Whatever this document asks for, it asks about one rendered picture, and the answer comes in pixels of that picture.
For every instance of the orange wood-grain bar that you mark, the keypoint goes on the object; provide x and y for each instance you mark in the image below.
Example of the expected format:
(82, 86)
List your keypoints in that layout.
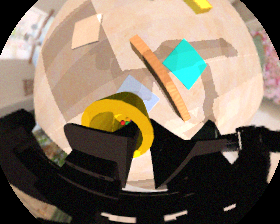
(161, 76)

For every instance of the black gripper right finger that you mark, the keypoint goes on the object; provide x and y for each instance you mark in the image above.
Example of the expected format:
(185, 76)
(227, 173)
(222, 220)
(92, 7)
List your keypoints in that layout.
(169, 152)

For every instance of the yellow flat block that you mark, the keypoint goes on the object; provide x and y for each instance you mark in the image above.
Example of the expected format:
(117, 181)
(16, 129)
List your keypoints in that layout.
(199, 6)

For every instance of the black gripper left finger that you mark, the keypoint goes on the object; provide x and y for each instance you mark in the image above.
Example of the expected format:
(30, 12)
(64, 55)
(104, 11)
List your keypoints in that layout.
(119, 146)

